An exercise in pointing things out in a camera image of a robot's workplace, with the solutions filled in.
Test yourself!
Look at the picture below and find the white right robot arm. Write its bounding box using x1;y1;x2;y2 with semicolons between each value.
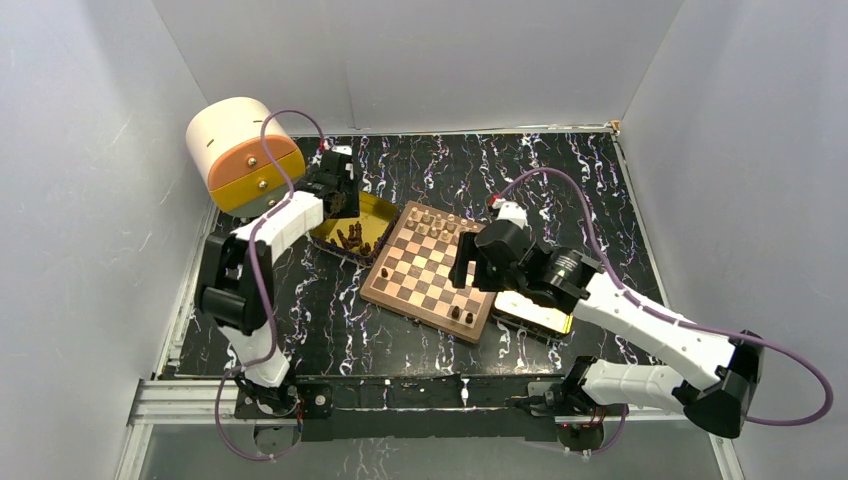
449;220;763;439

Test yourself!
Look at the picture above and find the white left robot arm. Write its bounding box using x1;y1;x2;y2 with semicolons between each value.
194;146;360;416

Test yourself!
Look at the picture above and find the wooden chess board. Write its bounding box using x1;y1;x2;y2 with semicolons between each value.
360;201;495;344

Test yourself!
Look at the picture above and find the gold tin lid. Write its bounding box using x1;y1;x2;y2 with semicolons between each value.
493;291;573;336

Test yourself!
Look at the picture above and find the gold tin box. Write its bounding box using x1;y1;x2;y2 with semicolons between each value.
309;191;400;268

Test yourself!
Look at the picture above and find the round cream drawer cabinet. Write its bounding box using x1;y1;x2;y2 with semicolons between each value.
185;97;306;219

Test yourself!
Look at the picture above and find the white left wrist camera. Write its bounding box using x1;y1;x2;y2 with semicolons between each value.
329;145;353;157

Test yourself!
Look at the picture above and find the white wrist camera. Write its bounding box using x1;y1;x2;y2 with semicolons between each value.
489;195;528;229
329;145;353;157

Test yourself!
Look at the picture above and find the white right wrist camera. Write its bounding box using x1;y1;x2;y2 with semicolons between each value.
489;195;528;229

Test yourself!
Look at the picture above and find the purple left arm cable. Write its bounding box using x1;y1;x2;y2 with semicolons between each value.
213;109;327;463

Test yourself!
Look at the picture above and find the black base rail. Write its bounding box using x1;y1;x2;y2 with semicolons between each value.
234;374;623;447

